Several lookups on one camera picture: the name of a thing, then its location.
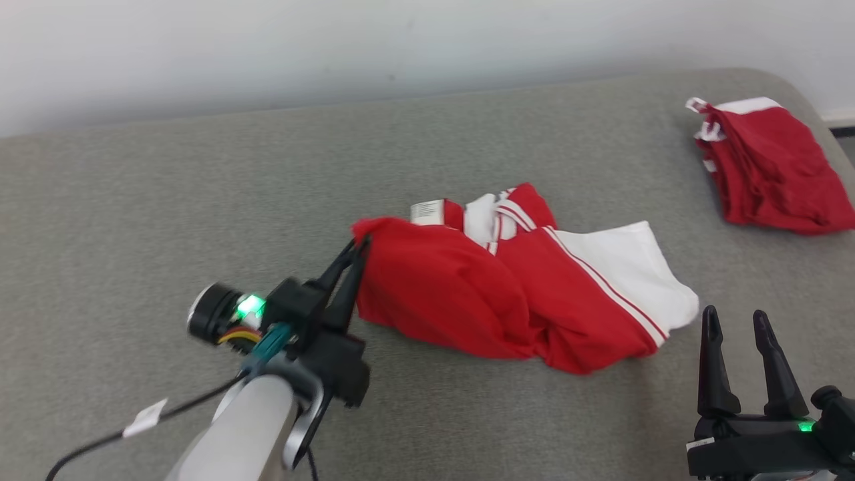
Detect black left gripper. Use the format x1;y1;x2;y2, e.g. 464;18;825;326
266;238;372;409

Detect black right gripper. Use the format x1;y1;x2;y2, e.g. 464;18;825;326
686;305;855;479

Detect red and white jersey shirt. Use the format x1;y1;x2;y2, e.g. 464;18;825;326
351;182;700;375

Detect red shorts with white band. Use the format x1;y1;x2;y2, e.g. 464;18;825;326
685;97;855;236

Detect dark wall baseboard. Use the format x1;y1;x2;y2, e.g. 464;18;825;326
820;110;855;138

